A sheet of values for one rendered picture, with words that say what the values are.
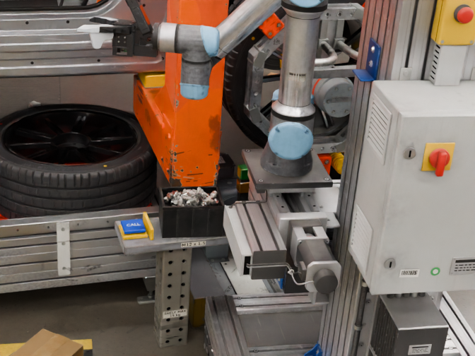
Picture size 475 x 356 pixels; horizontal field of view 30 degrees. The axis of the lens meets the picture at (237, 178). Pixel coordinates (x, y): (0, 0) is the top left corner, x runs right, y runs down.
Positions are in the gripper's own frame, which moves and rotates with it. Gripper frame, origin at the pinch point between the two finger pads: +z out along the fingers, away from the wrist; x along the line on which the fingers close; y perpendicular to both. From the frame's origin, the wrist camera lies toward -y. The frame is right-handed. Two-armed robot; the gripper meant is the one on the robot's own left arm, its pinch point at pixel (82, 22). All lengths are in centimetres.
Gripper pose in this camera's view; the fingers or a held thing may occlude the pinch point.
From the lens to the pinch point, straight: 235.0
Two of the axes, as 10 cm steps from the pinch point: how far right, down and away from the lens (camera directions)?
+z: -10.0, -0.9, 0.3
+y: -0.8, 9.4, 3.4
